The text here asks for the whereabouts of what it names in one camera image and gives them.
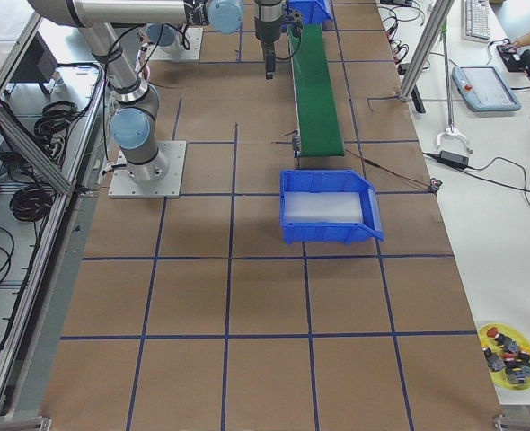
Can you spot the reacher grabber tool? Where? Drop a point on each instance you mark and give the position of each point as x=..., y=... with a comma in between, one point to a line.
x=451, y=130

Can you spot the green conveyor belt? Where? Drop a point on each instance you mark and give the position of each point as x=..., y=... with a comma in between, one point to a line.
x=318, y=128

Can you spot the aluminium frame post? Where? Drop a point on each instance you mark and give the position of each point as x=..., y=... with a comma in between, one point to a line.
x=430, y=33

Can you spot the right blue plastic bin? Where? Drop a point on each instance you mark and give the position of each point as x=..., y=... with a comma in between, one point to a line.
x=330, y=181

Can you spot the white foam pad right bin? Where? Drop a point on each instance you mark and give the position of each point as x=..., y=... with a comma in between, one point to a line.
x=322, y=207

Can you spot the black power adapter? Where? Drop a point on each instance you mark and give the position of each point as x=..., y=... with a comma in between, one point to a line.
x=453, y=160

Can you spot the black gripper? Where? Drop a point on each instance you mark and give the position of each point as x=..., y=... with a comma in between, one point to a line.
x=266, y=30

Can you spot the yellow bowl of buttons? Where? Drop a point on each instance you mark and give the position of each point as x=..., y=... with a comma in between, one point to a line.
x=507, y=355

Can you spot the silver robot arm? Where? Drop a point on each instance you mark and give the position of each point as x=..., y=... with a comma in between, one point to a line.
x=133, y=125

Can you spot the left blue plastic bin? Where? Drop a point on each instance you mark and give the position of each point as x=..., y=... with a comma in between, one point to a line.
x=313, y=11

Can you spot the brown paper table cover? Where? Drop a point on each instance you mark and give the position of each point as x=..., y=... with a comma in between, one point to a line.
x=194, y=314

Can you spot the teach pendant tablet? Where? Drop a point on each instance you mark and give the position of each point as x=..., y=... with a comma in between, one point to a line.
x=484, y=89

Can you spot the blue plastic bin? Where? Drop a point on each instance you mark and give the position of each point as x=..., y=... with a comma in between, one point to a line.
x=330, y=181
x=313, y=11

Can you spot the white keyboard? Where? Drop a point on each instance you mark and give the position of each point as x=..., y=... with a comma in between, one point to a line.
x=475, y=20

